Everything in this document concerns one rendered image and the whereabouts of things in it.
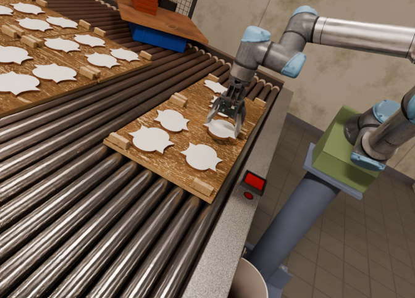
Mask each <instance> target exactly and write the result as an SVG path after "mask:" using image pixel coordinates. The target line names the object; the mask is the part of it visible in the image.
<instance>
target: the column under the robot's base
mask: <svg viewBox="0 0 415 298"><path fill-rule="evenodd" d="M314 147H315V144H313V143H310V144H309V147H308V150H307V153H306V157H305V159H304V163H303V166H302V168H303V169H305V170H307V171H308V172H307V173H306V174H305V176H304V177H303V179H302V180H301V181H300V183H299V184H298V186H297V187H296V189H295V190H294V191H293V193H292V194H291V196H290V197H289V198H288V200H287V201H286V203H285V204H284V206H283V207H282V208H281V210H280V211H279V213H278V214H277V216H276V217H275V218H274V220H273V221H272V223H271V224H270V225H269V227H268V229H266V231H265V233H264V234H263V235H262V237H261V238H260V240H259V241H258V243H257V244H256V245H255V246H253V245H252V244H250V243H249V242H247V241H246V242H245V246H244V247H245V248H246V250H245V251H247V253H246V255H245V257H244V256H243V257H242V258H244V259H246V260H247V261H249V262H250V263H251V264H252V265H253V266H254V267H255V268H256V269H257V270H258V271H259V272H260V274H261V276H262V277H263V279H264V281H265V284H266V286H267V291H268V298H281V295H282V290H283V287H284V286H285V285H286V284H287V283H288V282H289V280H290V279H291V278H292V277H293V276H292V275H291V274H289V273H287V270H288V268H287V267H286V266H285V265H283V264H282V262H283V261H284V260H285V259H286V257H287V256H288V255H289V253H290V252H291V251H292V250H293V249H294V247H295V246H296V245H297V244H298V243H299V241H300V240H301V239H302V238H303V236H304V235H305V234H306V233H307V232H308V230H309V229H310V228H311V227H312V225H313V224H314V223H315V222H316V220H317V219H318V218H319V217H320V216H321V214H322V213H323V212H324V210H325V209H326V208H327V207H328V206H329V205H330V203H331V202H332V201H333V200H334V199H335V197H336V196H337V195H338V193H339V192H340V191H341V190H342V191H344V192H346V193H348V194H349V195H351V196H353V197H355V198H357V199H358V200H361V199H362V198H363V194H362V192H360V191H358V190H357V189H355V188H352V187H351V186H348V185H347V184H345V183H342V182H341V181H339V180H337V179H335V178H333V177H331V176H329V175H327V174H325V173H323V172H322V171H320V170H318V169H316V168H314V167H312V166H311V164H312V150H313V149H314Z"/></svg>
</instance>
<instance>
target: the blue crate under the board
mask: <svg viewBox="0 0 415 298"><path fill-rule="evenodd" d="M128 24H129V27H130V31H131V33H132V37H133V40H135V41H139V42H142V43H146V44H151V45H154V46H158V47H161V48H166V49H170V50H173V51H177V52H181V53H183V52H184V49H185V46H186V43H187V40H189V39H188V38H184V37H181V36H177V35H173V34H171V33H167V32H164V31H161V30H157V29H153V28H150V27H146V26H143V25H139V24H137V23H133V22H128Z"/></svg>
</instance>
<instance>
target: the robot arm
mask: <svg viewBox="0 0 415 298"><path fill-rule="evenodd" d="M270 36H271V34H270V32H268V31H267V30H265V29H262V28H259V27H255V26H249V27H247V28H246V31H245V34H244V35H243V38H242V39H241V43H240V46H239V48H238V52H237V54H236V57H235V60H234V61H233V65H232V68H231V70H230V76H229V80H230V84H229V87H228V90H227V91H224V92H223V93H222V94H221V95H220V96H219V97H218V98H217V99H216V100H215V101H214V102H213V105H212V108H211V110H210V111H209V113H208V116H207V119H206V124H207V123H209V122H210V121H211V120H212V118H214V117H215V116H216V114H217V113H222V114H224V115H226V116H229V117H231V118H234V121H235V132H234V135H235V138H236V137H237V136H238V134H239V132H240V130H241V128H242V125H243V122H244V120H245V117H246V107H245V103H244V102H245V100H244V99H245V97H246V95H247V93H246V89H245V87H249V86H250V84H251V82H252V80H253V78H254V76H256V75H257V73H256V70H257V69H258V66H259V65H260V66H263V67H265V68H268V69H270V70H272V71H275V72H277V73H279V74H281V75H285V76H287V77H290V78H296V77H297V76H298V75H299V73H300V71H301V69H302V67H303V65H304V63H305V60H306V58H307V57H306V55H305V54H303V53H302V51H303V49H304V47H305V45H306V43H314V44H321V45H326V46H333V47H337V48H345V49H352V50H356V51H363V52H371V53H375V54H382V55H386V56H394V57H401V58H405V59H409V60H410V61H411V63H412V64H415V28H413V27H403V26H397V25H387V24H381V23H371V22H361V21H355V20H345V19H335V18H330V17H319V16H318V14H317V12H316V10H315V9H312V8H310V7H309V6H301V7H299V8H297V9H296V10H295V12H294V13H293V15H292V16H291V17H290V19H289V21H288V25H287V27H286V29H285V31H284V33H283V35H282V36H281V38H280V40H279V42H278V43H275V42H273V41H271V40H270ZM343 132H344V135H345V138H346V140H347V141H348V142H349V143H350V144H351V145H353V146H354V148H353V151H352V152H351V157H350V159H351V161H352V162H353V163H354V164H356V165H358V166H360V167H362V168H365V169H368V170H372V171H376V172H381V171H383V170H384V168H385V167H386V163H387V160H388V159H390V158H392V157H393V156H394V155H395V154H396V153H397V151H398V147H400V146H401V145H402V144H404V143H405V142H407V141H409V140H410V139H412V138H413V137H415V85H414V86H413V87H412V88H411V89H410V90H409V91H408V92H407V93H406V94H405V95H404V96H403V98H402V100H401V104H399V103H397V102H395V101H392V100H383V101H380V102H378V103H376V104H375V105H374V106H373V107H371V108H370V109H369V110H367V111H365V113H363V114H356V115H353V116H351V117H350V118H349V119H348V120H347V121H346V122H345V124H344V127H343Z"/></svg>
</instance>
